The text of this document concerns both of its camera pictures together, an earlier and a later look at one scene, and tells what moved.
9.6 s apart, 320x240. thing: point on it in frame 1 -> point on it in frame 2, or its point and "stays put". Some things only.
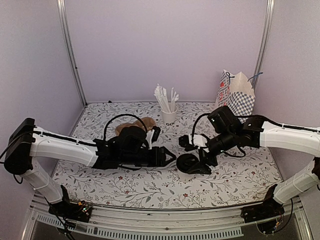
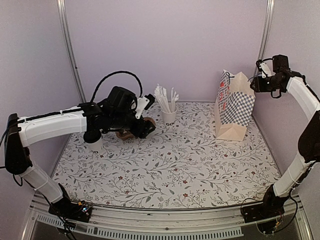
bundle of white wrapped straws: x=160 y=93 stays put
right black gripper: x=203 y=168 -> x=259 y=86
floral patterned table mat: x=249 y=175 stays put
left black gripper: x=158 y=159 -> x=142 y=130
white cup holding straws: x=169 y=117 stays put
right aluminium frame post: x=264 y=43 stays put
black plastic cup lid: x=186 y=161 -> x=92 y=136
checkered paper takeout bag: x=236 y=93 stays put
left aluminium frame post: x=61 y=4 stays put
